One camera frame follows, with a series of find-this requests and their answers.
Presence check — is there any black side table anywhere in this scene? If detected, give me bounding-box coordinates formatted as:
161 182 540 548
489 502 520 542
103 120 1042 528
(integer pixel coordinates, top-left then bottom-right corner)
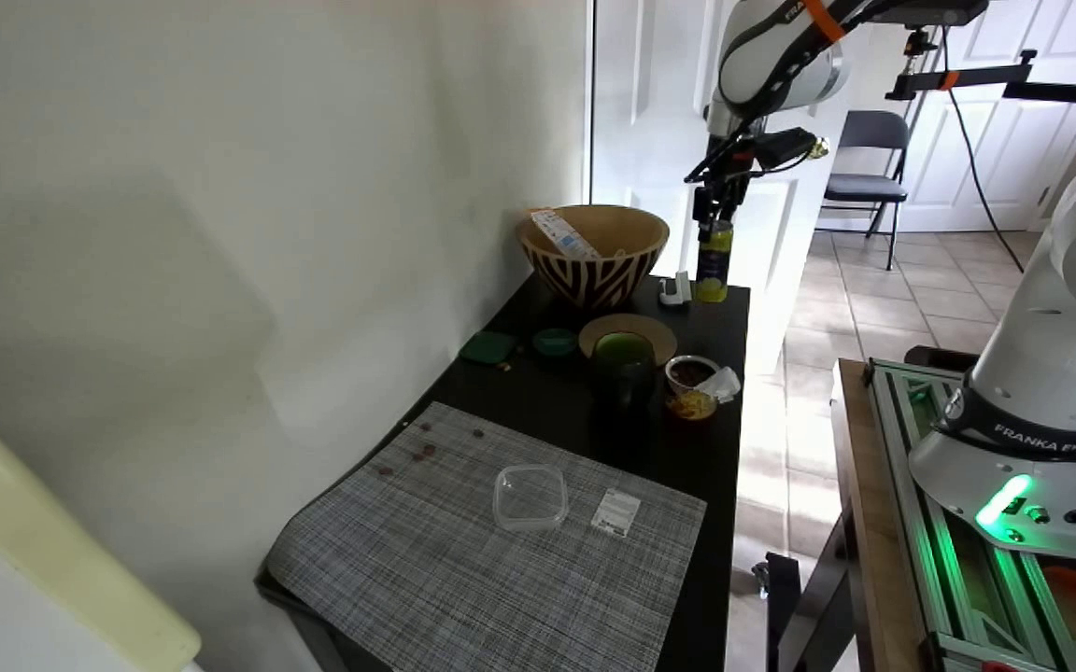
255 274 754 672

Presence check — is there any white bent can lid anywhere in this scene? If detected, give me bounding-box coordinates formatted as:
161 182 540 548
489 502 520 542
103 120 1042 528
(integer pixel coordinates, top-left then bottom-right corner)
692 364 742 411

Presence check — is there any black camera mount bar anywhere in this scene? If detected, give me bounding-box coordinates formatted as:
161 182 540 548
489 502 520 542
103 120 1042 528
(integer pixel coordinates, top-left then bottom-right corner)
882 47 1076 114

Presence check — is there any white panel door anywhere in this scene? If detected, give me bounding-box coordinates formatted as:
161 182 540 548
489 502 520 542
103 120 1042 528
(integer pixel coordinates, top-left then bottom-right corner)
902 0 1076 239

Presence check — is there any wooden zebra pattern bowl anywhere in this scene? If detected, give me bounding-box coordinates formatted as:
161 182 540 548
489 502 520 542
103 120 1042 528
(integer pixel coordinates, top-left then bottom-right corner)
514 203 674 315

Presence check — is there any clear plastic container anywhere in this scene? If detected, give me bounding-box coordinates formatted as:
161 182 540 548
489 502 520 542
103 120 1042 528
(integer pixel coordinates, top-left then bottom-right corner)
489 461 570 538

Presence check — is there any green round lid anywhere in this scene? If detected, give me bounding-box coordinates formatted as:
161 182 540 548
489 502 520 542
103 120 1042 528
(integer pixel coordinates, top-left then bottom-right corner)
526 327 580 364
456 327 520 369

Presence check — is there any grey folding chair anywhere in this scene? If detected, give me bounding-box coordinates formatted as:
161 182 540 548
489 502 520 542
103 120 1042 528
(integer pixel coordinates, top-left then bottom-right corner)
819 104 914 274

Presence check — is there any round cork coaster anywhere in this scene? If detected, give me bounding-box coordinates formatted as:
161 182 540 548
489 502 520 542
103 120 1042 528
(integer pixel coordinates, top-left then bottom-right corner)
576 310 684 369

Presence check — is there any tall yellow blue can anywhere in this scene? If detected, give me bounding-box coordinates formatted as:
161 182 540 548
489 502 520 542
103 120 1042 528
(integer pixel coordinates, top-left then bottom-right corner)
692 219 735 307

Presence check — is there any open short tin can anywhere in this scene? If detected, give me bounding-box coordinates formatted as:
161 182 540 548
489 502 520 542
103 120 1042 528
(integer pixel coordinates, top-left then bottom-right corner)
659 350 725 425

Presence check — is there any black hanging cable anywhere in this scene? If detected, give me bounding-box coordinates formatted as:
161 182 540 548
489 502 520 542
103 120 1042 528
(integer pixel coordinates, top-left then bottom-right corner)
935 29 1029 277

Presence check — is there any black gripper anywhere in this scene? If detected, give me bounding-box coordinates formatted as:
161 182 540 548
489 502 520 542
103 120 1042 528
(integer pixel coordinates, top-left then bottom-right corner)
696 149 754 244

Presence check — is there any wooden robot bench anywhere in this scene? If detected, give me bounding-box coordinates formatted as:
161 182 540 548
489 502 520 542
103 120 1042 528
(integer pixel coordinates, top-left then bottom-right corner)
772 355 1076 672

